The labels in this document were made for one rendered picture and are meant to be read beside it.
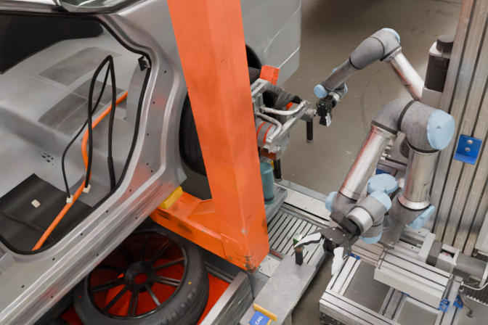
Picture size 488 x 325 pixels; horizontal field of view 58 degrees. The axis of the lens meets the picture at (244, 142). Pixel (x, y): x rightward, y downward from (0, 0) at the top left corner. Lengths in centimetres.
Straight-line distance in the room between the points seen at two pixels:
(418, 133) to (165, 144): 116
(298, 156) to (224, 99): 208
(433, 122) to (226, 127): 67
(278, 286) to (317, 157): 149
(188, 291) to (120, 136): 83
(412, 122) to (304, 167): 196
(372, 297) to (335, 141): 151
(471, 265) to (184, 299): 124
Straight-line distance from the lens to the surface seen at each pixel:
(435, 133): 151
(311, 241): 142
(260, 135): 232
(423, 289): 197
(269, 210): 293
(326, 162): 345
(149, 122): 205
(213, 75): 143
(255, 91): 225
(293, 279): 226
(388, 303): 251
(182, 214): 229
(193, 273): 228
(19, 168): 266
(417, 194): 174
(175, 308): 220
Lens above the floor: 236
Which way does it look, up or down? 40 degrees down
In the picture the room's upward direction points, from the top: 8 degrees counter-clockwise
